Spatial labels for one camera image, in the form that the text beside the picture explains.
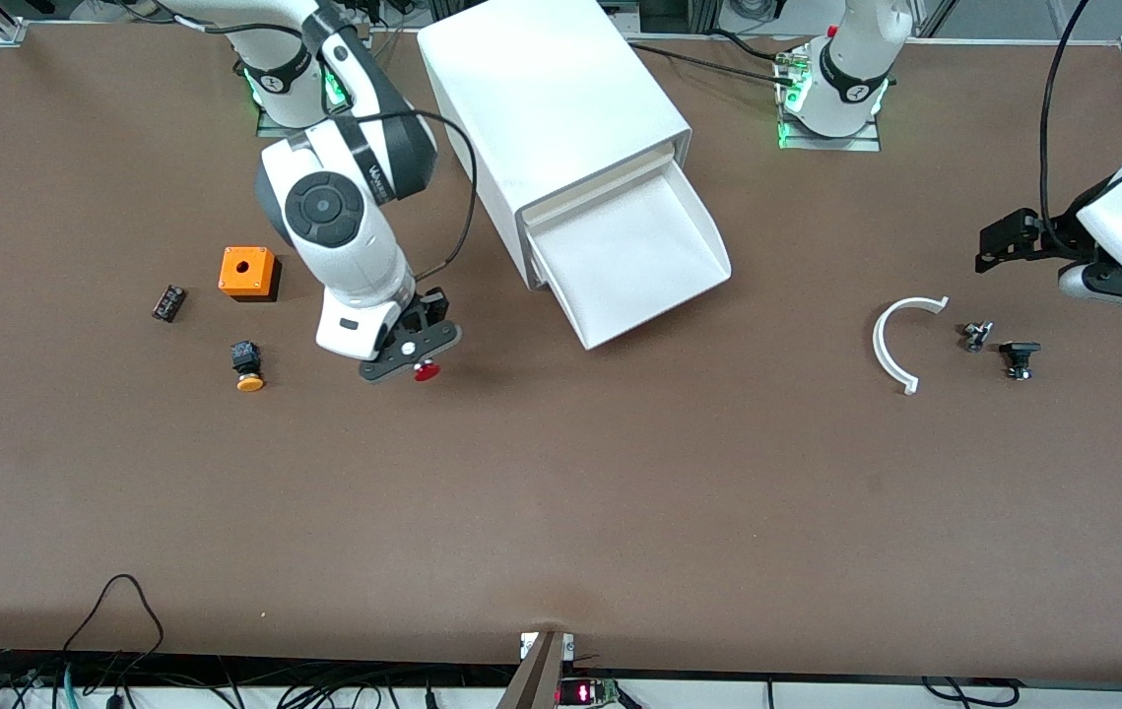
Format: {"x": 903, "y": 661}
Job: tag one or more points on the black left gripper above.
{"x": 1061, "y": 234}

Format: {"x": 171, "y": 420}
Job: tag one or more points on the small black terminal block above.
{"x": 168, "y": 303}

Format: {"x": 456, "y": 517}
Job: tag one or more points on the orange box with hole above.
{"x": 245, "y": 271}

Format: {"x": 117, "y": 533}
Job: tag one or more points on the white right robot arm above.
{"x": 334, "y": 226}

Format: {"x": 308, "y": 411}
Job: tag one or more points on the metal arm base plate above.
{"x": 359, "y": 118}
{"x": 831, "y": 142}

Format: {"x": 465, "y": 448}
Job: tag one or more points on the white curved plastic piece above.
{"x": 881, "y": 345}

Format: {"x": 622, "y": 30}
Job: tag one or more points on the circuit board with red display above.
{"x": 585, "y": 692}

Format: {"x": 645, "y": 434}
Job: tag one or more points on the small grey metal part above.
{"x": 976, "y": 336}

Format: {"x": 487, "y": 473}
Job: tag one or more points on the aluminium frame corner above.
{"x": 9, "y": 32}

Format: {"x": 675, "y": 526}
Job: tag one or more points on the small black plastic part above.
{"x": 1019, "y": 353}

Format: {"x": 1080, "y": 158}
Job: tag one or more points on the orange push button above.
{"x": 247, "y": 366}

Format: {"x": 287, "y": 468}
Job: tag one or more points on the red push button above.
{"x": 427, "y": 371}

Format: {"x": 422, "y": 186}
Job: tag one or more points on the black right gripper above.
{"x": 429, "y": 306}

